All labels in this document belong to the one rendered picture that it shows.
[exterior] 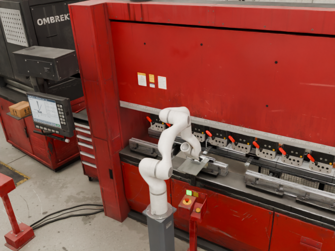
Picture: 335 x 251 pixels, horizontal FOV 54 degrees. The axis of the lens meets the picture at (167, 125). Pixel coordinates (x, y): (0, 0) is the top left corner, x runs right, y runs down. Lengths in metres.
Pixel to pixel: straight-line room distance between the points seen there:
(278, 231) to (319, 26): 1.63
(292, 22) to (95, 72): 1.65
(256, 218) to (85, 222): 1.94
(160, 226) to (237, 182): 0.85
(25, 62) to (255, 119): 1.95
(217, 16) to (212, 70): 0.41
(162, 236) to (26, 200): 2.43
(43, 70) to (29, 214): 1.97
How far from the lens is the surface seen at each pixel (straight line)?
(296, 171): 3.05
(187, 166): 2.87
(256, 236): 3.10
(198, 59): 2.60
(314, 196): 2.83
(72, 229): 3.94
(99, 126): 3.23
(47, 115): 3.10
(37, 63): 2.97
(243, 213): 2.98
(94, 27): 2.87
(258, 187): 2.85
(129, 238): 3.69
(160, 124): 3.03
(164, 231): 2.47
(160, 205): 2.35
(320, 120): 2.48
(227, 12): 2.42
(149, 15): 2.73
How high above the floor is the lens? 2.64
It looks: 28 degrees down
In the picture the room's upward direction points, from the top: 3 degrees counter-clockwise
